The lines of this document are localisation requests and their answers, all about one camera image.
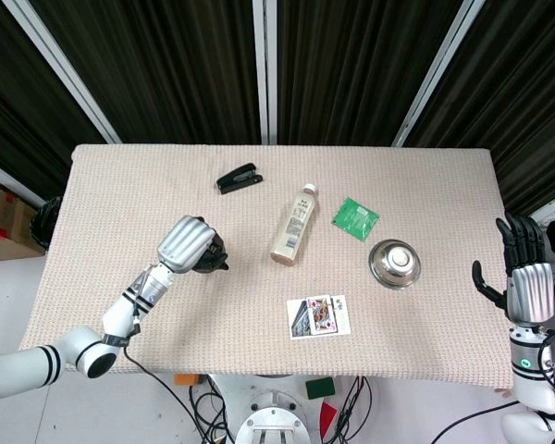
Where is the black plastic bag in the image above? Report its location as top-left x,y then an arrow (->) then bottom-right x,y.
30,195 -> 64,252

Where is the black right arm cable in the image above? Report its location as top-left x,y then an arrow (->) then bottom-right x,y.
432,330 -> 555,444

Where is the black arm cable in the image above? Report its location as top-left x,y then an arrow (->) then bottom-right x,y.
432,330 -> 555,444
122,272 -> 203,444

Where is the red triangular piece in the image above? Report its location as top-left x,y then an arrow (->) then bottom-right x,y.
320,401 -> 338,438

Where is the beige drink bottle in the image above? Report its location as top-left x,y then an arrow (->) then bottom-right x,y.
269,183 -> 320,267

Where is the playing card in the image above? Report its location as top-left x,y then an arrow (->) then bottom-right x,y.
306,295 -> 339,335

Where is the stainless steel bowl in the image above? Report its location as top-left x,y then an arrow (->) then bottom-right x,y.
368,238 -> 422,290

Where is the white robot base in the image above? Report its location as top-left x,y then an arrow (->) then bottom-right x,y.
207,373 -> 325,444

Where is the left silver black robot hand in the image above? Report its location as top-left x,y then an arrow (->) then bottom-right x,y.
155,215 -> 230,275

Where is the cardboard box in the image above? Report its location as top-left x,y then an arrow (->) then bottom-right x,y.
0,171 -> 46,264

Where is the green foil packet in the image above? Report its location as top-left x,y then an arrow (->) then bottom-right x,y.
330,196 -> 380,242

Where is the black stapler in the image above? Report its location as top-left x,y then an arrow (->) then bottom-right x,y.
215,162 -> 265,196

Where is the white screen frame post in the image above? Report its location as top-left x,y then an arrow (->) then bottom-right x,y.
252,0 -> 278,144
2,0 -> 122,144
392,0 -> 486,148

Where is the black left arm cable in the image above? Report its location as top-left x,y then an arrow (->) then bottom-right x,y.
122,272 -> 203,444

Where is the beige woven tablecloth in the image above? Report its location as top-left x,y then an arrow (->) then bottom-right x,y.
18,143 -> 514,392

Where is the playing card box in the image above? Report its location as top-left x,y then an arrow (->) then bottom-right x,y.
286,294 -> 352,340

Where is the black teapot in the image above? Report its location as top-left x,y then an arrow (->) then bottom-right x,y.
194,216 -> 230,275

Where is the green sponge block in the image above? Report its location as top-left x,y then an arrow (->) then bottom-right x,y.
305,376 -> 337,401

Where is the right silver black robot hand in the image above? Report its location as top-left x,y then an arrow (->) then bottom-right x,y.
472,212 -> 555,327

